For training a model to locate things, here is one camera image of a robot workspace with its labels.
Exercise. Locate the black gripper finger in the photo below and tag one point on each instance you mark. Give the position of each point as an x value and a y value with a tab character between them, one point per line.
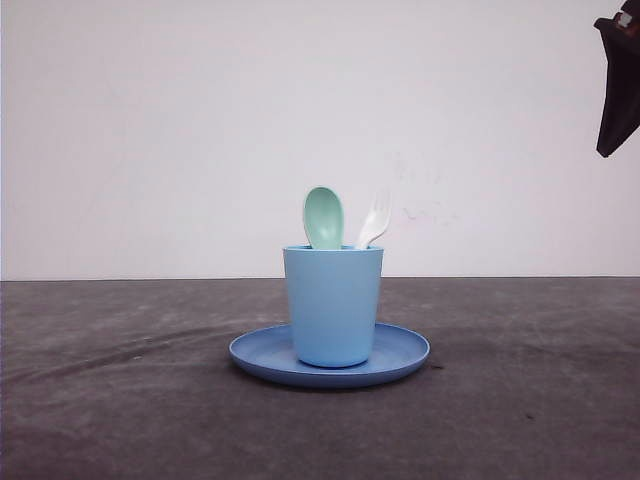
620	117

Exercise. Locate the grey table mat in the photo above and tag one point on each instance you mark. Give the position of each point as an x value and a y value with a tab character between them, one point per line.
529	378

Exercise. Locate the white plastic fork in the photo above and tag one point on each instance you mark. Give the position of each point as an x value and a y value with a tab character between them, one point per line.
376	221

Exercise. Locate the blue plastic plate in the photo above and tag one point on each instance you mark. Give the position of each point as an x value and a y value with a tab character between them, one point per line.
268	354

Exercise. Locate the mint green plastic spoon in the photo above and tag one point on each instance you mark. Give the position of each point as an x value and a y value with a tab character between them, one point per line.
323	219

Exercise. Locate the light blue plastic cup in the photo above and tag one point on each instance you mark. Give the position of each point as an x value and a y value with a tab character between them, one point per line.
333	298

